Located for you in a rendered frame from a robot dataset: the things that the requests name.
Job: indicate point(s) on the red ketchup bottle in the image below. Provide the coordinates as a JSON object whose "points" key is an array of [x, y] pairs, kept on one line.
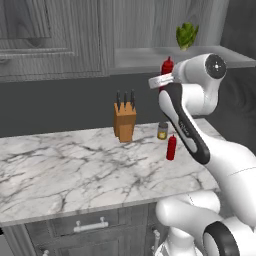
{"points": [[171, 148], [167, 66]]}

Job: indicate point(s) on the open grey wall cabinet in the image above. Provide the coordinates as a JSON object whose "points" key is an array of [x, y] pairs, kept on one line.
{"points": [[143, 30]]}

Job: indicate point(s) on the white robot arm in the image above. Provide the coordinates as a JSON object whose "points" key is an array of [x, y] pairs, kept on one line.
{"points": [[230, 173]]}

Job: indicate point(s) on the wooden knife block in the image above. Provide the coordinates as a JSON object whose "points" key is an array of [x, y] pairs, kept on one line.
{"points": [[124, 123]]}

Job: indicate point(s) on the grey drawer front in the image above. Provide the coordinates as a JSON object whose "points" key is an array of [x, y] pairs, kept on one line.
{"points": [[66, 221]]}

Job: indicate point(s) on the dark grey wood panel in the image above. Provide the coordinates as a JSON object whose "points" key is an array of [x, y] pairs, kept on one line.
{"points": [[243, 26]]}

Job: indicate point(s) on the grey wood cabinet door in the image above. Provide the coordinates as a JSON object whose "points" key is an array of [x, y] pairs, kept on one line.
{"points": [[50, 36]]}

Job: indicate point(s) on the small dark jar yellow label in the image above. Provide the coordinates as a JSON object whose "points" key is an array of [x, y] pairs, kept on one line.
{"points": [[162, 131]]}

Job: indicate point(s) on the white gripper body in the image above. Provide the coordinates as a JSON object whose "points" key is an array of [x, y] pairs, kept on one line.
{"points": [[161, 80]]}

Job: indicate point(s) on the green lettuce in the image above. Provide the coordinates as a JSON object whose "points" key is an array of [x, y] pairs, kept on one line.
{"points": [[186, 35]]}

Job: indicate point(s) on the narrow grey base cabinet door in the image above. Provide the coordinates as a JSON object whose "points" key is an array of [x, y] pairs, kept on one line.
{"points": [[151, 220]]}

